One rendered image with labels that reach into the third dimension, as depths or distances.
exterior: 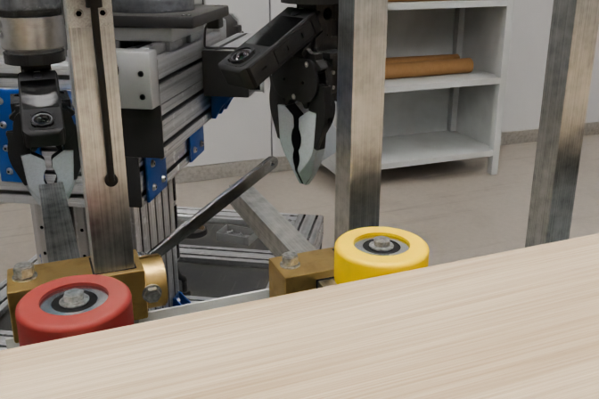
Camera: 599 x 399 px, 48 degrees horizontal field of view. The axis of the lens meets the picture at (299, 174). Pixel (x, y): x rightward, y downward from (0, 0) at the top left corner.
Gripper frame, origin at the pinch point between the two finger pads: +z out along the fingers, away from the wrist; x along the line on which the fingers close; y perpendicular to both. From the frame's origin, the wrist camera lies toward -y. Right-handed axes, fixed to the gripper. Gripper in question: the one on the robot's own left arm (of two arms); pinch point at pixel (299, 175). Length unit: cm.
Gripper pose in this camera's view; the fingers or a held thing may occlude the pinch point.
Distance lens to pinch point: 76.3
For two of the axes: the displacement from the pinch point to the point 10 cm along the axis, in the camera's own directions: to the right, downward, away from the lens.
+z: 0.0, 9.5, 3.2
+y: 7.4, -2.1, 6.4
